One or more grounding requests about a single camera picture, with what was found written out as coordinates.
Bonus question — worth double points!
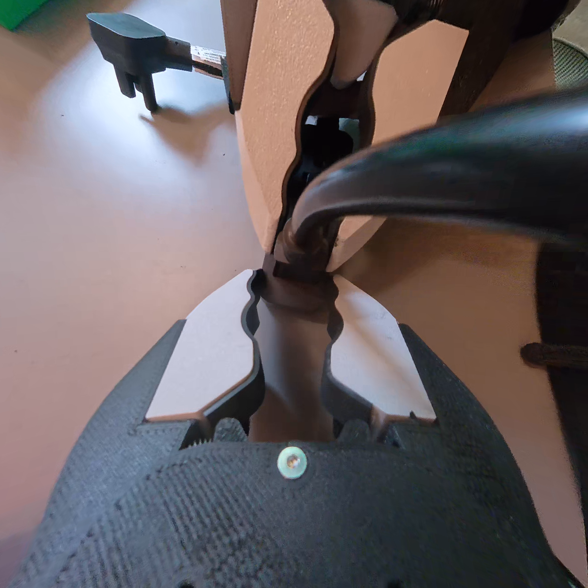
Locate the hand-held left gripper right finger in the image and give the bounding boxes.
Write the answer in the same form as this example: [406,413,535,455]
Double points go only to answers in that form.
[322,273,438,443]

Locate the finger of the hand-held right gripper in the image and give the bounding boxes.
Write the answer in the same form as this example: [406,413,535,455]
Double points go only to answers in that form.
[328,21,470,273]
[220,0,339,253]

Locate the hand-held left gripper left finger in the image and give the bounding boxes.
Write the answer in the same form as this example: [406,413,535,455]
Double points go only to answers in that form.
[145,269,266,438]

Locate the black power strip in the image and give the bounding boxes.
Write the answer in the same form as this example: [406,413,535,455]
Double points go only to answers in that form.
[259,115,364,323]

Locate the black power plug with cord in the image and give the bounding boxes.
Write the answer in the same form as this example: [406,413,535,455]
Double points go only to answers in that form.
[264,89,588,284]

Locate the black angled plug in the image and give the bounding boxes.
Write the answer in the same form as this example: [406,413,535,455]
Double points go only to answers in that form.
[86,13,192,113]

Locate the green plastic bin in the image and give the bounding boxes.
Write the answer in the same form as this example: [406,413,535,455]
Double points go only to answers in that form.
[0,0,49,32]

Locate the white paper cable tag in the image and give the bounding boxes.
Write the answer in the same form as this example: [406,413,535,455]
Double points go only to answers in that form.
[190,43,227,65]

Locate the black cable with ribbed connector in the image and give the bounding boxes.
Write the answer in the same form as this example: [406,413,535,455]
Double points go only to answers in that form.
[520,341,588,369]

